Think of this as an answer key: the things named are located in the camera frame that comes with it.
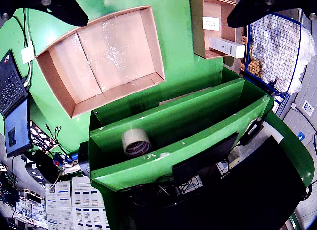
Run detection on black white patterned card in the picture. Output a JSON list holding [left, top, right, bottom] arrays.
[[29, 120, 58, 152]]

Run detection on white power adapter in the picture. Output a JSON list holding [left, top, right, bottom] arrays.
[[21, 41, 35, 65]]

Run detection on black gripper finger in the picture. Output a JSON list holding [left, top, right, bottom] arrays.
[[0, 0, 89, 27], [226, 0, 317, 29]]

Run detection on black power adapter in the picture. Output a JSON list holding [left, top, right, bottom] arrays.
[[238, 118, 265, 147]]

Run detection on gray cardboard sheet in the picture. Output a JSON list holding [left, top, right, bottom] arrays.
[[158, 86, 214, 106]]

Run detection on white cables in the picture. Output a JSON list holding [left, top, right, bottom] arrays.
[[21, 7, 34, 89]]

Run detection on clear packing tape roll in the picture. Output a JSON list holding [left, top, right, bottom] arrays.
[[121, 128, 152, 157]]

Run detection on dark box device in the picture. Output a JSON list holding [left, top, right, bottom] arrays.
[[77, 140, 92, 178]]

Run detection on small white product box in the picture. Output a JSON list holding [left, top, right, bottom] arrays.
[[202, 16, 221, 32]]

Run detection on white notice sheet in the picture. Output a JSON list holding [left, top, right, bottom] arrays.
[[301, 99, 315, 117]]

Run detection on printed paper sheet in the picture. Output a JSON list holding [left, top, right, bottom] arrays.
[[71, 175, 111, 230], [45, 180, 75, 230]]

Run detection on large shallow cardboard tray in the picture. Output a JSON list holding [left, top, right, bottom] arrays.
[[35, 6, 166, 119]]

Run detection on clear plastic sheet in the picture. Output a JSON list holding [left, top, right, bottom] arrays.
[[287, 26, 317, 96]]

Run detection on black cables with plugs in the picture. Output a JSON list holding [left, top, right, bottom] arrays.
[[44, 123, 73, 162]]

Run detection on blue wire mesh container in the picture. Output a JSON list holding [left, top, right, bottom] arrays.
[[243, 13, 303, 98]]

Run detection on black flat panel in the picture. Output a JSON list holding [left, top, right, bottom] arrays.
[[171, 132, 240, 184]]

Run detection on black bag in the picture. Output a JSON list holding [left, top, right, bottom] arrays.
[[33, 150, 60, 185]]

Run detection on tall white product box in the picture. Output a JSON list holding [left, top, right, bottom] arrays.
[[208, 36, 246, 59]]

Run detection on cardboard box with side flap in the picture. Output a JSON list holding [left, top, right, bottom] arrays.
[[189, 0, 246, 60]]

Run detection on black laptop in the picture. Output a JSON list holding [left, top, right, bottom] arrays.
[[0, 49, 33, 159]]

